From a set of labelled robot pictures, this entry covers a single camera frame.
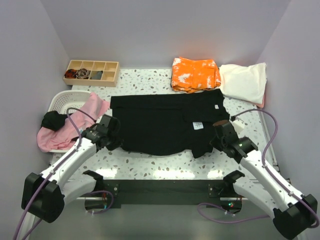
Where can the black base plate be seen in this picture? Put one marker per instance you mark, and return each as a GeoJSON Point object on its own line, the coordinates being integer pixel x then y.
{"type": "Point", "coordinates": [172, 192]}

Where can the grey rolled fabric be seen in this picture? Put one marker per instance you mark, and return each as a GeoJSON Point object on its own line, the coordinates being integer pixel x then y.
{"type": "Point", "coordinates": [96, 75]}

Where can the pink t-shirt in basket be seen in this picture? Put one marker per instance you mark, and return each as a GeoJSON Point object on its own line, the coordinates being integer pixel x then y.
{"type": "Point", "coordinates": [62, 140]}

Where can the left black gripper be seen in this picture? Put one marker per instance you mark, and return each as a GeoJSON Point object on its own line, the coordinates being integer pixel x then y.
{"type": "Point", "coordinates": [117, 143]}

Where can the white laundry basket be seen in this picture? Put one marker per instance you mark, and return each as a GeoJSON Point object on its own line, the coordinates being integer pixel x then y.
{"type": "Point", "coordinates": [68, 99]}

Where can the black garment in basket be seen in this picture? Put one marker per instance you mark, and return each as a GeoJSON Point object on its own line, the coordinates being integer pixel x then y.
{"type": "Point", "coordinates": [53, 120]}

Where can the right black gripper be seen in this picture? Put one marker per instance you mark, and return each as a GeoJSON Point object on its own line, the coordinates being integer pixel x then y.
{"type": "Point", "coordinates": [213, 143]}

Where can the orange white folded t-shirt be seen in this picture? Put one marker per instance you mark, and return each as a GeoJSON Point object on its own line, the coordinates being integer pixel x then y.
{"type": "Point", "coordinates": [192, 76]}

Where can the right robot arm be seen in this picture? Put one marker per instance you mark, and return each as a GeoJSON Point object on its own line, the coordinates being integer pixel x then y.
{"type": "Point", "coordinates": [291, 211]}

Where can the wooden compartment box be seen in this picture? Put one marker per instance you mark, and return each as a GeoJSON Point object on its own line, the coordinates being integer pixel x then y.
{"type": "Point", "coordinates": [109, 77]}

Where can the brown patterned rolled fabric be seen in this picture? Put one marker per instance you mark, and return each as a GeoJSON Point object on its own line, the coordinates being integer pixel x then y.
{"type": "Point", "coordinates": [83, 73]}

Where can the pink folded t-shirt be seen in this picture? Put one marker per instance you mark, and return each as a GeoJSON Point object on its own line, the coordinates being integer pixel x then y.
{"type": "Point", "coordinates": [261, 105]}

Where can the black t-shirt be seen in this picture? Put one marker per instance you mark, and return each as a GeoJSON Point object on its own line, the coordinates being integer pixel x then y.
{"type": "Point", "coordinates": [167, 124]}

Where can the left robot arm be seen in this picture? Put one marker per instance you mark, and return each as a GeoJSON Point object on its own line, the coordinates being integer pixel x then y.
{"type": "Point", "coordinates": [46, 194]}

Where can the red black rolled fabric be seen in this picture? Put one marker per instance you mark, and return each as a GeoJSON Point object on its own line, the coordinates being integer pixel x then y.
{"type": "Point", "coordinates": [70, 74]}

